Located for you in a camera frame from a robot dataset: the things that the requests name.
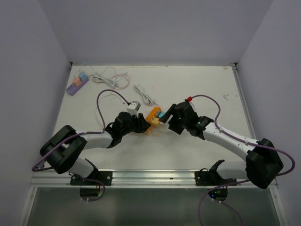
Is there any blue plug on purple strip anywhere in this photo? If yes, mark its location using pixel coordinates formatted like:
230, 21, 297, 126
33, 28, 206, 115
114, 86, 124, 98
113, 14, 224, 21
78, 72, 88, 82

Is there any teal usb charger plug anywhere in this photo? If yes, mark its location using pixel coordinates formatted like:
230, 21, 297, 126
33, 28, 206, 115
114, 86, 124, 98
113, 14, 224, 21
158, 112, 165, 119

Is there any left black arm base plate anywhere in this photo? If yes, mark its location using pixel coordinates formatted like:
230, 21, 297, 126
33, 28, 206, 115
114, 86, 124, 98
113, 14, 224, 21
70, 170, 113, 186

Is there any aluminium front rail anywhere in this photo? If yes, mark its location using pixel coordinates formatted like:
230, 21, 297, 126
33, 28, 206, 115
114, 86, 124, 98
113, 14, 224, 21
30, 169, 278, 188

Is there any yellow usb charger plug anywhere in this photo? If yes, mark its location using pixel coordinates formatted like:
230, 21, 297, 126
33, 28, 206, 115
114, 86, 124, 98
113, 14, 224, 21
152, 118, 160, 125

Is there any pink plug on purple strip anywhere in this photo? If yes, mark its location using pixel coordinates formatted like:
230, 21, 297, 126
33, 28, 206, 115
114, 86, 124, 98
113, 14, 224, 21
73, 77, 81, 87

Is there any white power strip cord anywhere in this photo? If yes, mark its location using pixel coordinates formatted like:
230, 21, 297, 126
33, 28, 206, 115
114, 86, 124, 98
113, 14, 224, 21
133, 84, 158, 107

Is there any purple power strip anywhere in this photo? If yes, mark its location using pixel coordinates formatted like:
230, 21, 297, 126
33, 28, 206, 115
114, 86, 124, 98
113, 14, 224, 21
65, 76, 89, 96

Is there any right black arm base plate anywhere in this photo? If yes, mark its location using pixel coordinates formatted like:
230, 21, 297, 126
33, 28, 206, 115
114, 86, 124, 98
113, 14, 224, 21
194, 160, 237, 186

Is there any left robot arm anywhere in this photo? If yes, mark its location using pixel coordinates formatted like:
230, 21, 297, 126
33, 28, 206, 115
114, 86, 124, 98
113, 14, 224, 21
40, 112, 151, 174

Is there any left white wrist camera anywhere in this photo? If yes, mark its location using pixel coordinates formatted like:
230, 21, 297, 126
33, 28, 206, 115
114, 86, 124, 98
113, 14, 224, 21
127, 101, 141, 116

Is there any orange power strip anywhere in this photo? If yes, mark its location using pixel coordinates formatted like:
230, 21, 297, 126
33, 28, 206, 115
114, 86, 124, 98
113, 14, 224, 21
143, 106, 162, 136

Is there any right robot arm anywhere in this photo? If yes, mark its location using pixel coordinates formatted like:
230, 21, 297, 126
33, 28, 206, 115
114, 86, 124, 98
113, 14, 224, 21
159, 101, 284, 189

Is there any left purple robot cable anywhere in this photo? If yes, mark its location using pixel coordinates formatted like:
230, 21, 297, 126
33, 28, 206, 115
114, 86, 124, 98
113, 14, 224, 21
32, 89, 130, 172

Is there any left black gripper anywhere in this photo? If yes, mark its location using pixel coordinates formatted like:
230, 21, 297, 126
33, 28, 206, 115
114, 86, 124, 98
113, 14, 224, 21
121, 111, 151, 136

